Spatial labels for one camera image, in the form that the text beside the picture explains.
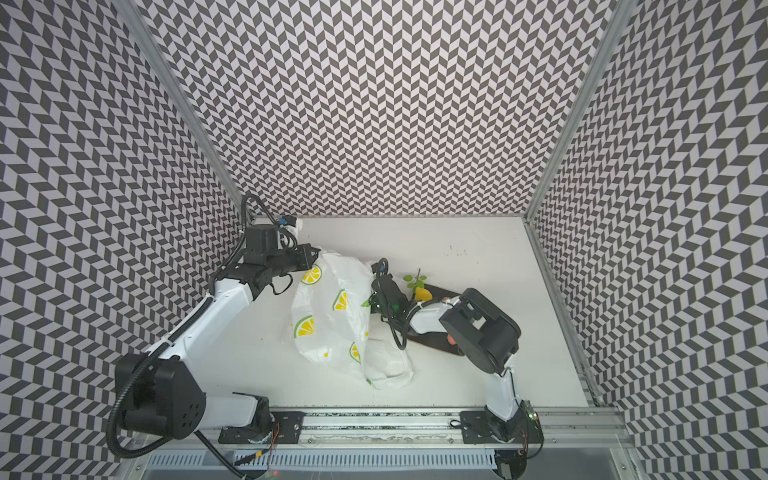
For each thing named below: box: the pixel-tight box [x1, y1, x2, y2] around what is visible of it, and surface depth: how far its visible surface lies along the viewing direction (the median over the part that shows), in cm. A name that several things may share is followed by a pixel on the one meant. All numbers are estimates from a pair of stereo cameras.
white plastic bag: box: [290, 251, 414, 391], surface depth 79 cm
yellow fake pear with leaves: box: [403, 268, 433, 301], surface depth 95 cm
